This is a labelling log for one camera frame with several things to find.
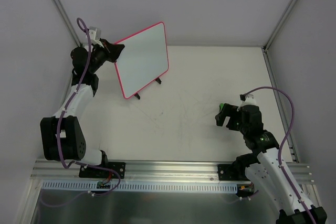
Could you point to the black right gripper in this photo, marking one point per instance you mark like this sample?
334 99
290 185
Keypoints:
230 117

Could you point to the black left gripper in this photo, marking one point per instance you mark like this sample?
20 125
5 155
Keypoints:
109 51

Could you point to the green bone-shaped eraser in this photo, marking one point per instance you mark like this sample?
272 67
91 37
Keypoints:
222 107

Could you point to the pink framed whiteboard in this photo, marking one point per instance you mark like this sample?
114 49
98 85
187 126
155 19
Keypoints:
143 59

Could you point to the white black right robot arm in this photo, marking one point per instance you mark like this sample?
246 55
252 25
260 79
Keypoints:
265 168

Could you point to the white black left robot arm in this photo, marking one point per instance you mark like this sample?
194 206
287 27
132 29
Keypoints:
92 156

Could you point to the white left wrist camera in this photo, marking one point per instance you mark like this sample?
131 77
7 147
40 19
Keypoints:
95 36

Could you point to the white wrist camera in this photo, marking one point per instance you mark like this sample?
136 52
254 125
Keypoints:
246 100
95 36

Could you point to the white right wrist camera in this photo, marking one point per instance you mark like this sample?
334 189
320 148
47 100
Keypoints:
246 100

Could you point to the black wire whiteboard stand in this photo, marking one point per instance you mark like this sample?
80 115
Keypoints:
158 80

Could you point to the aluminium right side rail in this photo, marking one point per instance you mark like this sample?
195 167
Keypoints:
285 117

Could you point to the aluminium corner post left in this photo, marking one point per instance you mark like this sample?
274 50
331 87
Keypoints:
65 18

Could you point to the aluminium corner post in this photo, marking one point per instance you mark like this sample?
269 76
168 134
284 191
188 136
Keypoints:
65 18
279 25

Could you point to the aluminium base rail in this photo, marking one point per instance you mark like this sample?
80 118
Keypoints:
146 171

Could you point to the white slotted cable duct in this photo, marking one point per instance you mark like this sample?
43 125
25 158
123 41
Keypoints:
172 187

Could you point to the aluminium corner post right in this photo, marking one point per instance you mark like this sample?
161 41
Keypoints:
279 25

